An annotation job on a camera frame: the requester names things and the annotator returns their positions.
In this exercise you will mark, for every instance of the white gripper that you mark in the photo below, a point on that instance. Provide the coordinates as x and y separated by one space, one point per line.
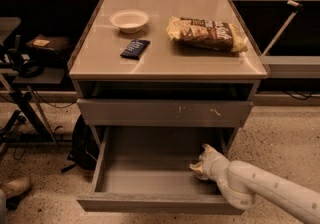
209 163

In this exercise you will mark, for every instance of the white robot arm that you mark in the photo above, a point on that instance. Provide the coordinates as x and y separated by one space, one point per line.
239 182

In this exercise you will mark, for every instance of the open grey middle drawer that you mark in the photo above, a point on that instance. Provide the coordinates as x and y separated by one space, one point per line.
146 170

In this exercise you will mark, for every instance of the grey drawer cabinet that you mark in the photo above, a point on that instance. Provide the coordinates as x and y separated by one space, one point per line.
166 70

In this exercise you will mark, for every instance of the closed grey top drawer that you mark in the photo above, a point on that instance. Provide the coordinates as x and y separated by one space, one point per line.
165 113

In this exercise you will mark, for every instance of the black backpack on floor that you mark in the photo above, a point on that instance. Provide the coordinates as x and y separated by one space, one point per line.
84 152

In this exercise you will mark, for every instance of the brown yellow chip bag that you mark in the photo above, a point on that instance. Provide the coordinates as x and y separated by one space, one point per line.
208 34

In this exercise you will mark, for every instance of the dark blue snack bar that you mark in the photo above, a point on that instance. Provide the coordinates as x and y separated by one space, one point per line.
135 49

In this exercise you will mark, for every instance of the white paper bowl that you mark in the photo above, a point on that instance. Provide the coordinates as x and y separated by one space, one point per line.
129 21

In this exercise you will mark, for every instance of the grey stick with cap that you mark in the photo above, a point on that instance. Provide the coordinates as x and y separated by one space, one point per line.
296 7

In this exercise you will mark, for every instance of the tan shoe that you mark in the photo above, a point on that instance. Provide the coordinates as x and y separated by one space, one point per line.
15 187

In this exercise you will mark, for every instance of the black headphones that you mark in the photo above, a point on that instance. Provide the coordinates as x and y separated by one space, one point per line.
25 68

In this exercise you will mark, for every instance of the black bag on shelf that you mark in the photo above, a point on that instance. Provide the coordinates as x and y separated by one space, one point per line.
57 44

